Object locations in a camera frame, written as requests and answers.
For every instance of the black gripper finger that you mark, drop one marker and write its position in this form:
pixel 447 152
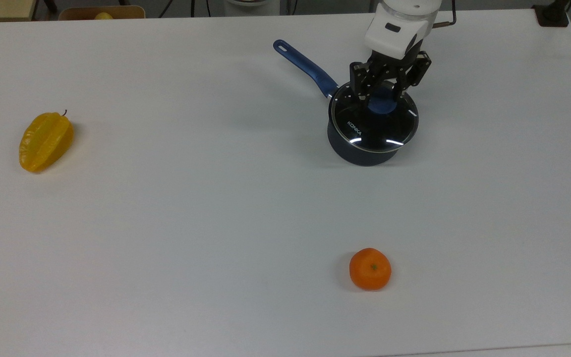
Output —
pixel 417 72
pixel 360 79

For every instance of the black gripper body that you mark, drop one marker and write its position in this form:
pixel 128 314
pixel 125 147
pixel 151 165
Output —
pixel 387 67

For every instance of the glass lid blue knob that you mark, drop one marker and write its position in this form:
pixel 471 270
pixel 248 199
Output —
pixel 379 131

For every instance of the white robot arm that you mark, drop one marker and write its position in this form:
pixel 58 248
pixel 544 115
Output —
pixel 399 25

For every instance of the dark blue saucepan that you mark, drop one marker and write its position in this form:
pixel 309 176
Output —
pixel 305 62

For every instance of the black stand base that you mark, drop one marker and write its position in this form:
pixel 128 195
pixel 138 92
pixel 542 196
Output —
pixel 553 15

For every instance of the orange mandarin fruit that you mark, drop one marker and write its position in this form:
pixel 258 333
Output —
pixel 370 269

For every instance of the tan cardboard box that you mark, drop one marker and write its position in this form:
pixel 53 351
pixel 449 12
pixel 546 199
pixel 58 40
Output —
pixel 117 12

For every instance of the yellow fruit in box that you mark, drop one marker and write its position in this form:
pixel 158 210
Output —
pixel 103 16

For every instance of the black stand foot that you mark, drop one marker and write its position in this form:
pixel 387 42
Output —
pixel 50 5

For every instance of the yellow starfruit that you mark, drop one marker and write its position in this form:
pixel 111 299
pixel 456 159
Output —
pixel 46 143

